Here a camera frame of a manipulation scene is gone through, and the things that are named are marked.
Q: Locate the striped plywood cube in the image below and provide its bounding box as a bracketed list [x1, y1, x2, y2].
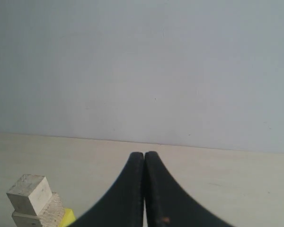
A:
[12, 192, 65, 227]

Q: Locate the yellow cube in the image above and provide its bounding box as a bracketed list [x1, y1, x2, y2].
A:
[59, 208, 76, 227]

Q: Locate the small pale wooden cube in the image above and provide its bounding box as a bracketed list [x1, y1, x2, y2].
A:
[7, 174, 53, 216]

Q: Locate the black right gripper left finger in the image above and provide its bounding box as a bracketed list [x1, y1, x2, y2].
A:
[72, 152, 144, 227]

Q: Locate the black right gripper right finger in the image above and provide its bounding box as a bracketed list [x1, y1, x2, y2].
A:
[144, 151, 231, 227]

